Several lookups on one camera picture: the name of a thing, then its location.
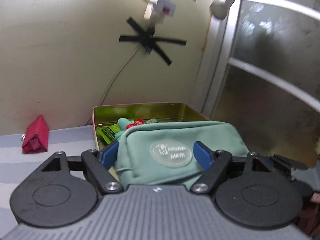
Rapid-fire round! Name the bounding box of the green wet wipes pack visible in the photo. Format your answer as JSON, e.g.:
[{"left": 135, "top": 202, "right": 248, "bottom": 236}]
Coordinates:
[{"left": 96, "top": 124, "right": 121, "bottom": 145}]

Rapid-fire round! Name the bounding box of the teal plush toy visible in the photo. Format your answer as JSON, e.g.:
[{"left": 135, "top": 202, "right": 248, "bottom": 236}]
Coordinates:
[{"left": 114, "top": 118, "right": 132, "bottom": 140}]

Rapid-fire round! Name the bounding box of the teal fabric pouch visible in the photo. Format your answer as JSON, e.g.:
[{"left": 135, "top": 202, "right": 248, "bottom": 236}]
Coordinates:
[{"left": 114, "top": 121, "right": 249, "bottom": 188}]

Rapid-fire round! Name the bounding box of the pink tin box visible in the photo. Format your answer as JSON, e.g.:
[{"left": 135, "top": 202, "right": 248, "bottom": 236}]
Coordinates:
[{"left": 92, "top": 101, "right": 211, "bottom": 151}]

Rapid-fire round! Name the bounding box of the magenta folded wallet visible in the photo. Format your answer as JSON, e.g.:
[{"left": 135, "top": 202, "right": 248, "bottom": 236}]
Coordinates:
[{"left": 22, "top": 115, "right": 49, "bottom": 154}]

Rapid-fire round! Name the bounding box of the striped bed sheet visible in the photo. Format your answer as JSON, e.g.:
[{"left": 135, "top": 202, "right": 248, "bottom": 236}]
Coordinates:
[{"left": 0, "top": 125, "right": 101, "bottom": 235}]

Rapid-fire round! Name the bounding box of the frosted glass window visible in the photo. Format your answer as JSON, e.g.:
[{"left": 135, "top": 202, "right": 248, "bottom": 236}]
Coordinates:
[{"left": 191, "top": 0, "right": 319, "bottom": 166}]

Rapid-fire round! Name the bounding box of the black tape cross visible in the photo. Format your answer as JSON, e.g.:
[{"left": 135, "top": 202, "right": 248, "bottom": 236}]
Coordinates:
[{"left": 119, "top": 17, "right": 187, "bottom": 66}]

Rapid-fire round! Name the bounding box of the white cable on wall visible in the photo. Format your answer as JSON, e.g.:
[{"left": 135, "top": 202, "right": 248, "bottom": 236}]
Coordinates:
[{"left": 86, "top": 45, "right": 141, "bottom": 126}]

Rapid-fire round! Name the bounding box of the white wall hook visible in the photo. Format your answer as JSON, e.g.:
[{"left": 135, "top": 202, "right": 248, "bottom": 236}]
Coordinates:
[{"left": 209, "top": 0, "right": 238, "bottom": 21}]

